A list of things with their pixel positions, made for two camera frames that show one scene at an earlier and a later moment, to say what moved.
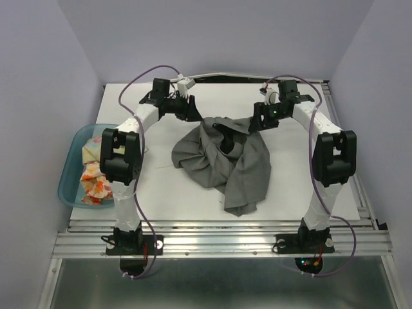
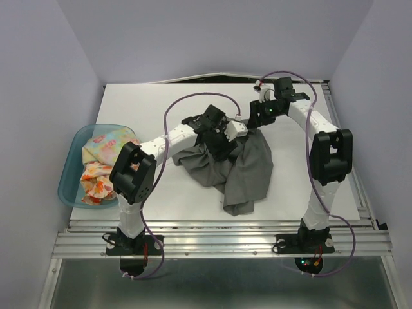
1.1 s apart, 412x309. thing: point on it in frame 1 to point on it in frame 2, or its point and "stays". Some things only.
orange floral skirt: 97,187 stays
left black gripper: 188,112 to 219,154
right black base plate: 304,243 stays
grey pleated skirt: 224,155 stays
